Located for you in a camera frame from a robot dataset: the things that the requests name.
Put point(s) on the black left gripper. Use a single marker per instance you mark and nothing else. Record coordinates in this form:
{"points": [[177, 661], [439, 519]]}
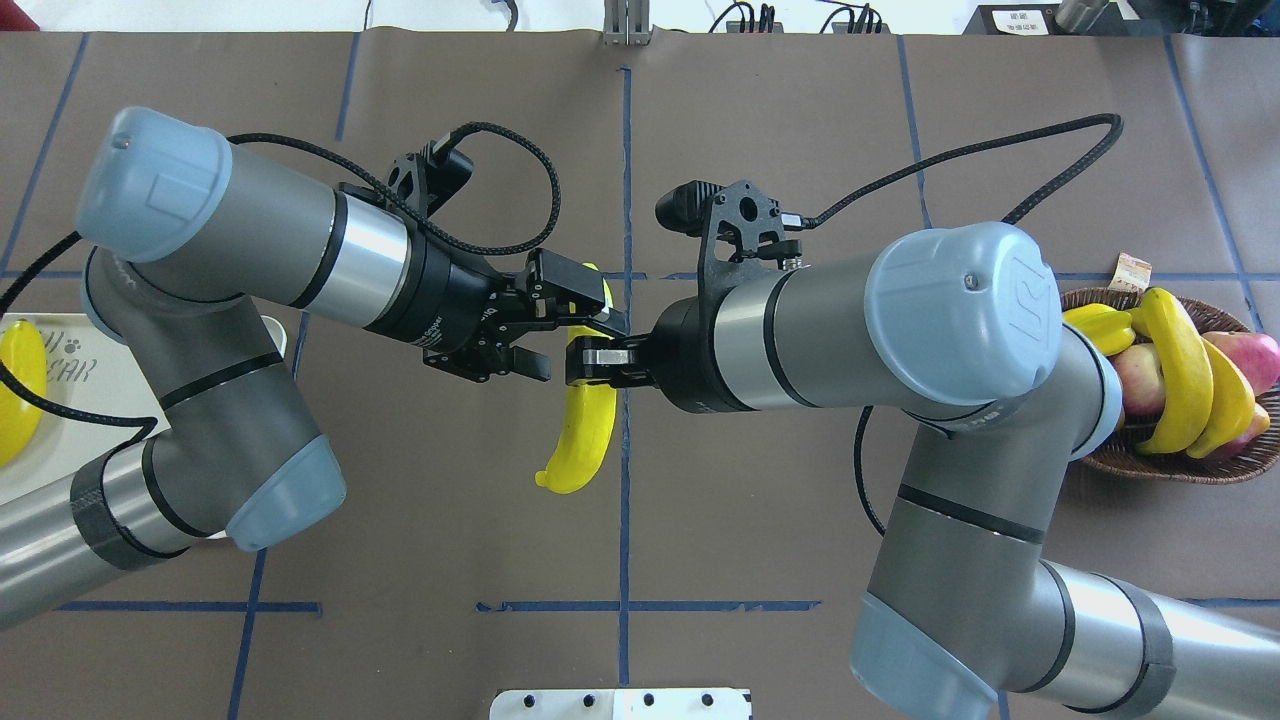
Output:
{"points": [[447, 300]]}

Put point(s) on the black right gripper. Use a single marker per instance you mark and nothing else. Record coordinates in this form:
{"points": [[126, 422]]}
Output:
{"points": [[683, 358]]}

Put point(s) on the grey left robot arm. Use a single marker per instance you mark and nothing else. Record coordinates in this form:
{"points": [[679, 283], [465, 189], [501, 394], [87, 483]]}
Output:
{"points": [[187, 229]]}

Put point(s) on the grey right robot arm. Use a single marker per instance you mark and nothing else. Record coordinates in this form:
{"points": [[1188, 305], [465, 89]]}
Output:
{"points": [[961, 329]]}

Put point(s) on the brown wicker basket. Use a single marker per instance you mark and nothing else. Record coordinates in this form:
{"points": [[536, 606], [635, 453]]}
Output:
{"points": [[1116, 457]]}

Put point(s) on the yellow starfruit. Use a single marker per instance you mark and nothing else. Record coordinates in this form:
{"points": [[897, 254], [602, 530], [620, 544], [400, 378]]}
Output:
{"points": [[1109, 329]]}

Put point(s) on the paper price tag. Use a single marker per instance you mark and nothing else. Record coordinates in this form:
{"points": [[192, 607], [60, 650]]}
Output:
{"points": [[1131, 274]]}

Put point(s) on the red pink apple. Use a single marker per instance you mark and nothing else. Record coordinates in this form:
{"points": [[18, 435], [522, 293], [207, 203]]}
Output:
{"points": [[1255, 354]]}

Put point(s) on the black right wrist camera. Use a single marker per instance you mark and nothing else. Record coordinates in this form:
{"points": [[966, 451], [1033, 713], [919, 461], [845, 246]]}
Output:
{"points": [[752, 224]]}

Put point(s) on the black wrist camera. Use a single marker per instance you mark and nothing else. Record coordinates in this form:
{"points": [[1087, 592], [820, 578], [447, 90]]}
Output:
{"points": [[752, 224], [426, 180]]}

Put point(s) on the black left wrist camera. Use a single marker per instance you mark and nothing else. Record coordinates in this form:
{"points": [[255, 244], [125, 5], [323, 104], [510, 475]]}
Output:
{"points": [[426, 180]]}

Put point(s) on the aluminium frame post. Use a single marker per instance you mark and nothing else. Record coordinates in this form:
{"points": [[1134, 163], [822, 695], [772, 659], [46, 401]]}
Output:
{"points": [[627, 23]]}

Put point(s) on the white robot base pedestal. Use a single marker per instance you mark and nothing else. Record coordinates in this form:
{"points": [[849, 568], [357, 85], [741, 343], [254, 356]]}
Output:
{"points": [[623, 703]]}

